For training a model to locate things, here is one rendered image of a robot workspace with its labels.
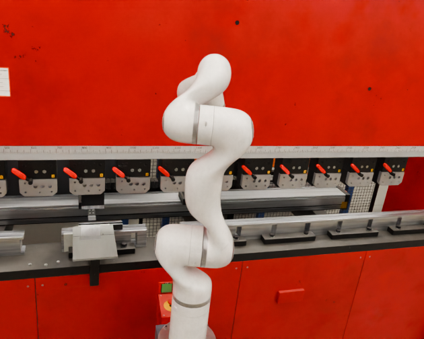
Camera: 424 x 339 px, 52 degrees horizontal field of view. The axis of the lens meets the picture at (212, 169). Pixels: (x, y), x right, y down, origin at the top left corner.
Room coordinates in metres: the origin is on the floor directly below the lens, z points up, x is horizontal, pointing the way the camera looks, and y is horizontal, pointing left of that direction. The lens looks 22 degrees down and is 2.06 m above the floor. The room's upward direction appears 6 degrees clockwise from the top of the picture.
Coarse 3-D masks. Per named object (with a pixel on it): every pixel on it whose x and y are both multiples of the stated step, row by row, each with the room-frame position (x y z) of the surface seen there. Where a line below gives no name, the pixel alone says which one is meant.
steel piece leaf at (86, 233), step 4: (84, 228) 1.73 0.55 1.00; (88, 228) 1.73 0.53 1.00; (92, 228) 1.74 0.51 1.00; (96, 228) 1.74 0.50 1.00; (84, 232) 1.69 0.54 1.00; (88, 232) 1.70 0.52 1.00; (92, 232) 1.70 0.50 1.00; (96, 232) 1.71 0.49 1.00; (80, 236) 1.63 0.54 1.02; (84, 236) 1.63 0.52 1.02; (88, 236) 1.64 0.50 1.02; (92, 236) 1.64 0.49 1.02; (96, 236) 1.65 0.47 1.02
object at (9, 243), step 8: (0, 232) 1.67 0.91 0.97; (8, 232) 1.68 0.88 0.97; (16, 232) 1.68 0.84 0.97; (24, 232) 1.71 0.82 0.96; (0, 240) 1.62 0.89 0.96; (8, 240) 1.64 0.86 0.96; (16, 240) 1.65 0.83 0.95; (0, 248) 1.62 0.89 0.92; (8, 248) 1.63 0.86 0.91; (16, 248) 1.64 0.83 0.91; (24, 248) 1.69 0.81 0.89
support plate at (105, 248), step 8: (80, 232) 1.69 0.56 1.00; (104, 232) 1.72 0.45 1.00; (112, 232) 1.72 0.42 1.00; (80, 240) 1.63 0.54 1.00; (88, 240) 1.64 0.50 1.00; (96, 240) 1.64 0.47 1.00; (104, 240) 1.65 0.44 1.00; (112, 240) 1.66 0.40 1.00; (80, 248) 1.57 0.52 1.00; (88, 248) 1.57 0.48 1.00; (96, 248) 1.58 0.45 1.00; (104, 248) 1.59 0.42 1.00; (112, 248) 1.59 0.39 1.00; (80, 256) 1.51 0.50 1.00; (88, 256) 1.52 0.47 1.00; (96, 256) 1.52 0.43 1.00; (104, 256) 1.53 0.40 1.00; (112, 256) 1.54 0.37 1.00
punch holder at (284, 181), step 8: (280, 160) 2.05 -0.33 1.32; (288, 160) 2.04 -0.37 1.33; (296, 160) 2.05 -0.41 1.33; (304, 160) 2.06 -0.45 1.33; (280, 168) 2.04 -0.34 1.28; (288, 168) 2.04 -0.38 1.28; (296, 168) 2.05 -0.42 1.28; (304, 168) 2.07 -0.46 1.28; (280, 176) 2.02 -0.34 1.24; (288, 176) 2.04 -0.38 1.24; (296, 176) 2.05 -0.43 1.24; (304, 176) 2.07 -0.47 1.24; (280, 184) 2.03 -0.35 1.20; (288, 184) 2.04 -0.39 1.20; (296, 184) 2.06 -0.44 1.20; (304, 184) 2.07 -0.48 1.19
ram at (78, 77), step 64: (0, 0) 1.64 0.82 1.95; (64, 0) 1.71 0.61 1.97; (128, 0) 1.78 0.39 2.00; (192, 0) 1.86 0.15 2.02; (256, 0) 1.95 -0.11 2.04; (320, 0) 2.04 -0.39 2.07; (384, 0) 2.15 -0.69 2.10; (0, 64) 1.63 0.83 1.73; (64, 64) 1.71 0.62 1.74; (128, 64) 1.78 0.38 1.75; (192, 64) 1.87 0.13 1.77; (256, 64) 1.96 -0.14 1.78; (320, 64) 2.06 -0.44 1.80; (384, 64) 2.17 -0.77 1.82; (0, 128) 1.63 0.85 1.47; (64, 128) 1.70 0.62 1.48; (128, 128) 1.79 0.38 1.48; (256, 128) 1.98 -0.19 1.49; (320, 128) 2.08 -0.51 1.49; (384, 128) 2.20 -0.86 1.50
